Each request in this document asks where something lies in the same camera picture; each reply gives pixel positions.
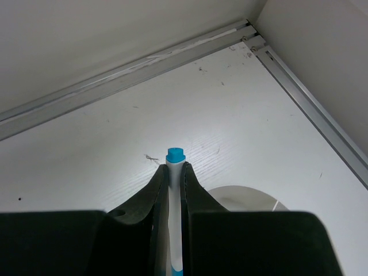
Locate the white round divided pen holder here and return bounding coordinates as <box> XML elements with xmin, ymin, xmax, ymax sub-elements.
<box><xmin>209</xmin><ymin>186</ymin><xmax>288</xmax><ymax>212</ymax></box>

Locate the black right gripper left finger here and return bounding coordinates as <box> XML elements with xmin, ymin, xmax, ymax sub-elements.
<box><xmin>1</xmin><ymin>164</ymin><xmax>169</xmax><ymax>275</ymax></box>

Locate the blue capped white marker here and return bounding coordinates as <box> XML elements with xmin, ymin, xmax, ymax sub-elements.
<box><xmin>166</xmin><ymin>148</ymin><xmax>186</xmax><ymax>275</ymax></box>

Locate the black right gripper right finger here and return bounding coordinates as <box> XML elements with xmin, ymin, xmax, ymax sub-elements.
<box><xmin>180</xmin><ymin>163</ymin><xmax>342</xmax><ymax>275</ymax></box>

